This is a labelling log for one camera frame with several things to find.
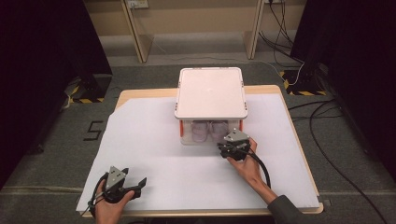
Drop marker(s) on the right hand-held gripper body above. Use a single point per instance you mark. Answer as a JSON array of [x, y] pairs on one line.
[[239, 146]]

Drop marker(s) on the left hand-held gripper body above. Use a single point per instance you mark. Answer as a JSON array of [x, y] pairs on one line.
[[115, 179]]

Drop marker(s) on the white plastic storage box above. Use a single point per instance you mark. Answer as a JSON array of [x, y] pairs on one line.
[[210, 93]]

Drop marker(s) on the person's right hand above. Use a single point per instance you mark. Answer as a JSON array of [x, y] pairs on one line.
[[249, 169]]

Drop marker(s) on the person's left hand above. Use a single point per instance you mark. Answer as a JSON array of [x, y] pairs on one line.
[[107, 211]]

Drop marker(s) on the wooden table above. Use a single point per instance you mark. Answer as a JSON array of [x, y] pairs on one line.
[[146, 92]]

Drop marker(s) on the black yellow striped stand base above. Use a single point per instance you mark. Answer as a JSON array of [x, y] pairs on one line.
[[303, 84], [90, 90]]

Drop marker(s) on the beige wooden desk leg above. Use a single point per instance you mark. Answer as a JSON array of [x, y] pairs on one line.
[[138, 31], [253, 31]]

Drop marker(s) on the black curtain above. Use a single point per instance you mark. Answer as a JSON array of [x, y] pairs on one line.
[[40, 77], [358, 62]]

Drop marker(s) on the white wall socket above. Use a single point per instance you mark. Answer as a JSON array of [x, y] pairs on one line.
[[137, 3]]

